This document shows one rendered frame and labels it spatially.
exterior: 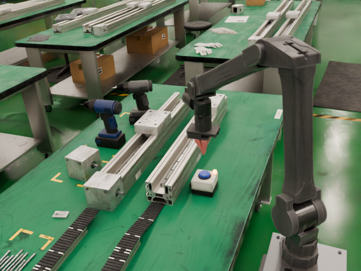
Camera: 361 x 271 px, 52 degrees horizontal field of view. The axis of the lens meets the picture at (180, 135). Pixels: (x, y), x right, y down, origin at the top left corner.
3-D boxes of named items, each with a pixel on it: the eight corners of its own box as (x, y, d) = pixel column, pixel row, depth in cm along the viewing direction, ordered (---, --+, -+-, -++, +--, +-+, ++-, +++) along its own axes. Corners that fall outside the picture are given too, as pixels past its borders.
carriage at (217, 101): (216, 120, 174) (216, 107, 171) (194, 118, 177) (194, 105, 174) (225, 106, 187) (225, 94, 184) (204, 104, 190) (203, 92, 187)
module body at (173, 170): (173, 205, 130) (171, 186, 126) (146, 200, 133) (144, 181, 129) (227, 111, 196) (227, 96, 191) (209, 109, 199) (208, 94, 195)
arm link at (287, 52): (288, 40, 70) (329, 33, 74) (247, 39, 82) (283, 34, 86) (293, 243, 84) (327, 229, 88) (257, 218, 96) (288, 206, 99)
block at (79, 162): (91, 183, 145) (86, 163, 140) (69, 177, 150) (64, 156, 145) (107, 170, 152) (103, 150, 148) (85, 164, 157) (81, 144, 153)
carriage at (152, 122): (158, 141, 160) (157, 127, 156) (135, 138, 163) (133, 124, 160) (172, 125, 173) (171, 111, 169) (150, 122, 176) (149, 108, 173)
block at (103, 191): (118, 213, 128) (114, 191, 124) (87, 207, 132) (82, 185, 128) (130, 197, 136) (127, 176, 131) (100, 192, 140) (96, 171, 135)
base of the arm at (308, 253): (318, 283, 86) (314, 245, 97) (324, 257, 83) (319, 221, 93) (279, 276, 88) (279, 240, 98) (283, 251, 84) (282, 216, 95)
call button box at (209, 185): (212, 198, 133) (212, 183, 130) (186, 193, 136) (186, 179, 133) (218, 185, 139) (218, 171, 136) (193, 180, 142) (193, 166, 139)
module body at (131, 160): (124, 196, 136) (121, 177, 132) (100, 192, 140) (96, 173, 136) (193, 107, 202) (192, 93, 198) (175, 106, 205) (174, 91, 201)
